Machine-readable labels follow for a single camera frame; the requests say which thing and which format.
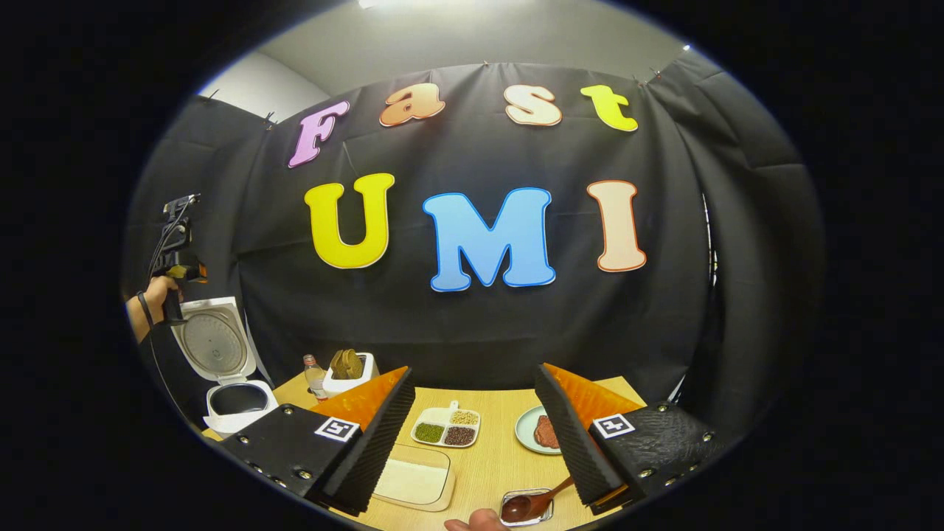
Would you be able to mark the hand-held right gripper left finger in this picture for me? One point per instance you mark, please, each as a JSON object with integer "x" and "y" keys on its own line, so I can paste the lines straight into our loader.
{"x": 376, "y": 442}

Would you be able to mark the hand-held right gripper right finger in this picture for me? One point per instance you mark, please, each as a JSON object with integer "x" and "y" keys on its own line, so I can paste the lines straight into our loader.
{"x": 575, "y": 442}

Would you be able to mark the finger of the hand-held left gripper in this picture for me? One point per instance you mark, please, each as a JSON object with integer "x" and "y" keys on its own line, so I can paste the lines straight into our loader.
{"x": 192, "y": 273}

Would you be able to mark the white tray of rice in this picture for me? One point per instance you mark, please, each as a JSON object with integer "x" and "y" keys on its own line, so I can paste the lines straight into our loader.
{"x": 411, "y": 481}

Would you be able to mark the white rice cooker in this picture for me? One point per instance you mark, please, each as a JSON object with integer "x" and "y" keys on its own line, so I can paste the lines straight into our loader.
{"x": 217, "y": 346}

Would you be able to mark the brown wooden spoon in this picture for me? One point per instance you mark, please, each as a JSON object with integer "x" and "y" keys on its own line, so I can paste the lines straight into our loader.
{"x": 520, "y": 507}

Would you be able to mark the red meat piece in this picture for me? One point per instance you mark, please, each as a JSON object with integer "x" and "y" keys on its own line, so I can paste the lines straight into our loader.
{"x": 546, "y": 434}

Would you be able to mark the pale green plate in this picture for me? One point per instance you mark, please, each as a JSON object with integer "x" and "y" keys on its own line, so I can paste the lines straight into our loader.
{"x": 523, "y": 431}

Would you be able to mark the white toaster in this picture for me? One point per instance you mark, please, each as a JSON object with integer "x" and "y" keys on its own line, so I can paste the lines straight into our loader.
{"x": 365, "y": 380}

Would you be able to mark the white divided bean dish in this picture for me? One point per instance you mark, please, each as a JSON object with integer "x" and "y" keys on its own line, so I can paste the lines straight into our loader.
{"x": 445, "y": 428}

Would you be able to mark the brown bread slice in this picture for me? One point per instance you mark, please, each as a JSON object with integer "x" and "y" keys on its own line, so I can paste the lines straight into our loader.
{"x": 338, "y": 366}
{"x": 354, "y": 363}

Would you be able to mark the clear plastic water bottle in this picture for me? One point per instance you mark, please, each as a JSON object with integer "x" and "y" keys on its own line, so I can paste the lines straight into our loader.
{"x": 315, "y": 382}

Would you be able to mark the black backdrop cloth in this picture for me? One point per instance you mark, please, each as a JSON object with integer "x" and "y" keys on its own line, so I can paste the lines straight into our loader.
{"x": 472, "y": 324}

